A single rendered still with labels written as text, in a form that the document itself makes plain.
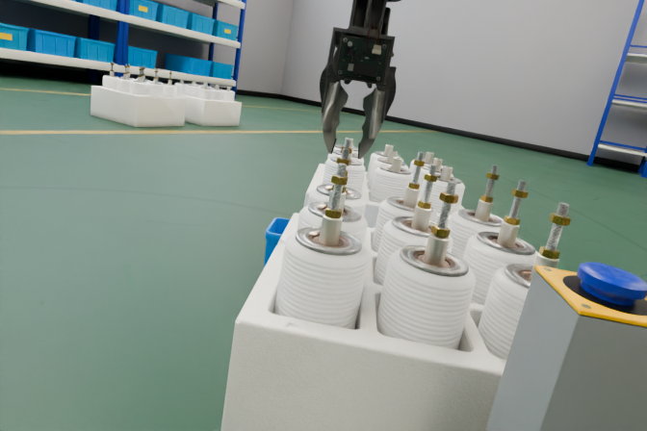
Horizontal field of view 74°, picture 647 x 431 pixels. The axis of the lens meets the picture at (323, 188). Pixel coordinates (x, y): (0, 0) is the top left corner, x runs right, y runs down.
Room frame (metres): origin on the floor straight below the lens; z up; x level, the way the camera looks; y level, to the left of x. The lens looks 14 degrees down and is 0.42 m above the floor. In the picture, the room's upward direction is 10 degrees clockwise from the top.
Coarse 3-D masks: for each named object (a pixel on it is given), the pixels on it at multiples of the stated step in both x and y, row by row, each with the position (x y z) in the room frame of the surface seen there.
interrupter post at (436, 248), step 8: (432, 240) 0.44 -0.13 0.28; (440, 240) 0.44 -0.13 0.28; (448, 240) 0.44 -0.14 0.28; (432, 248) 0.44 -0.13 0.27; (440, 248) 0.44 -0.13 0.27; (424, 256) 0.45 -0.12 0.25; (432, 256) 0.44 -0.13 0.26; (440, 256) 0.44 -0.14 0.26; (432, 264) 0.44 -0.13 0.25; (440, 264) 0.44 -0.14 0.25
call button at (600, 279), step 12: (588, 264) 0.28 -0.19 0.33; (600, 264) 0.29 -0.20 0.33; (588, 276) 0.27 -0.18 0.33; (600, 276) 0.26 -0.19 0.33; (612, 276) 0.27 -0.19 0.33; (624, 276) 0.27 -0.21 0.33; (636, 276) 0.28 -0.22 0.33; (588, 288) 0.27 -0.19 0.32; (600, 288) 0.26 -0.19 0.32; (612, 288) 0.26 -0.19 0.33; (624, 288) 0.25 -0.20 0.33; (636, 288) 0.26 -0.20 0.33; (612, 300) 0.26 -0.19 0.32; (624, 300) 0.26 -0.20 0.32
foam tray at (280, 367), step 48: (240, 336) 0.38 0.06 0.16; (288, 336) 0.38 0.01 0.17; (336, 336) 0.38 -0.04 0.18; (384, 336) 0.40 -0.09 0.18; (240, 384) 0.38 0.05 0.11; (288, 384) 0.38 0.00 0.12; (336, 384) 0.38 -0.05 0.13; (384, 384) 0.37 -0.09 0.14; (432, 384) 0.37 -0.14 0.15; (480, 384) 0.37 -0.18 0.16
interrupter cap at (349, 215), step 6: (312, 204) 0.58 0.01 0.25; (318, 204) 0.59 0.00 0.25; (324, 204) 0.59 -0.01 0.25; (312, 210) 0.55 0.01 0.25; (318, 210) 0.56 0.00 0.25; (324, 210) 0.58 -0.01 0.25; (348, 210) 0.59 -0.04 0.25; (354, 210) 0.59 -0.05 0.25; (342, 216) 0.55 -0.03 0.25; (348, 216) 0.55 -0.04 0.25; (354, 216) 0.56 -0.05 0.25; (360, 216) 0.56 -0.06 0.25
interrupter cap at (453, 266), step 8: (408, 248) 0.47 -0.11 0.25; (416, 248) 0.47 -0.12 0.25; (424, 248) 0.48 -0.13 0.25; (408, 256) 0.44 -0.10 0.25; (416, 256) 0.45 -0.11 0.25; (448, 256) 0.46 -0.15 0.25; (456, 256) 0.47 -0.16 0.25; (408, 264) 0.43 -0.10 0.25; (416, 264) 0.42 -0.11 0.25; (424, 264) 0.43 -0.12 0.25; (448, 264) 0.45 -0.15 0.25; (456, 264) 0.44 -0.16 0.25; (464, 264) 0.45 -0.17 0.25; (432, 272) 0.41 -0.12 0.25; (440, 272) 0.41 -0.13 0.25; (448, 272) 0.41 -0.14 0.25; (456, 272) 0.42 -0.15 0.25; (464, 272) 0.42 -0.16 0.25
